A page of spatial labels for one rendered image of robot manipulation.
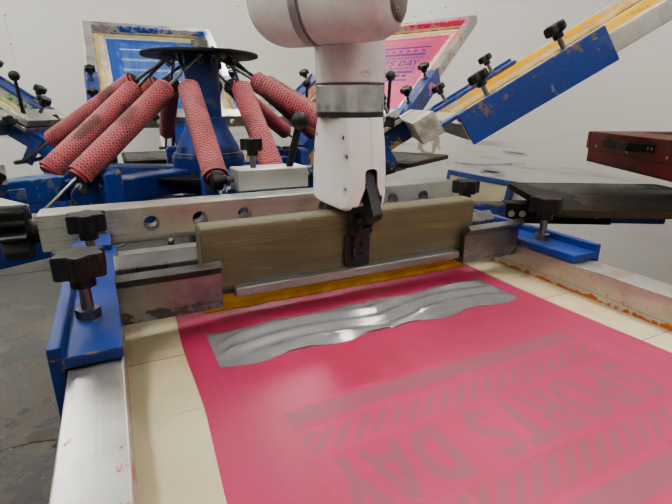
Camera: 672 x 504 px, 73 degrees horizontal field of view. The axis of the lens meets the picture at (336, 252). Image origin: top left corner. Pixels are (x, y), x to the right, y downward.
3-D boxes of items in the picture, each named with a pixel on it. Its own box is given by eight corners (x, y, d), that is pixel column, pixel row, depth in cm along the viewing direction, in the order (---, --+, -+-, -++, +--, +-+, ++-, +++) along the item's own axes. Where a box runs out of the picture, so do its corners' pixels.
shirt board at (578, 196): (653, 209, 142) (658, 183, 139) (757, 247, 103) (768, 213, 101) (234, 203, 151) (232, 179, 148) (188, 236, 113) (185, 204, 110)
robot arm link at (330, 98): (300, 86, 52) (301, 111, 53) (333, 83, 45) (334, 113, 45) (357, 87, 55) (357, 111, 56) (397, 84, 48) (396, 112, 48)
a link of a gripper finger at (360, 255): (342, 211, 52) (342, 266, 54) (356, 217, 49) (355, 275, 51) (367, 208, 53) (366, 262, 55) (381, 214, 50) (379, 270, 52)
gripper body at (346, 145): (301, 103, 53) (303, 198, 56) (340, 103, 44) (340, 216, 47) (357, 103, 56) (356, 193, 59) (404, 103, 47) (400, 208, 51)
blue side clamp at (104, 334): (134, 413, 36) (121, 336, 34) (62, 432, 34) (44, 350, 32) (122, 286, 62) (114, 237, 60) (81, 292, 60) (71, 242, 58)
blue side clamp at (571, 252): (592, 294, 59) (602, 243, 57) (566, 301, 57) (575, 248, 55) (445, 238, 85) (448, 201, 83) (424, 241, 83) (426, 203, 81)
